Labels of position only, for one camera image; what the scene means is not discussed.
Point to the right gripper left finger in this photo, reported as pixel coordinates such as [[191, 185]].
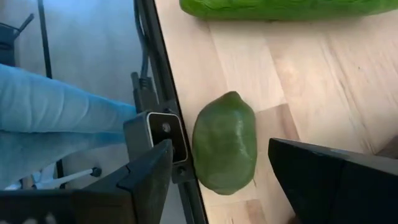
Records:
[[149, 180]]

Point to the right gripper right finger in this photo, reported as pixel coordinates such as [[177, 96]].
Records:
[[342, 186]]

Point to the dark green vegetable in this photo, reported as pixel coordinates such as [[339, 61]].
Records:
[[224, 143]]

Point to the green cucumber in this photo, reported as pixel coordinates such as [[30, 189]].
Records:
[[280, 9]]

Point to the white lever black knob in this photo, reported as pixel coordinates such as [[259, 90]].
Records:
[[68, 178]]

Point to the person's leg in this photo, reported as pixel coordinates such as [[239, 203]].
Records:
[[46, 99]]

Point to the black metal rod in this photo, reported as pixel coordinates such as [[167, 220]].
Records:
[[45, 37]]

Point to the small table camera box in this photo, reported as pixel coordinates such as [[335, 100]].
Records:
[[164, 127]]

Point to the black table frame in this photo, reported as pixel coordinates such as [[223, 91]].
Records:
[[160, 62]]

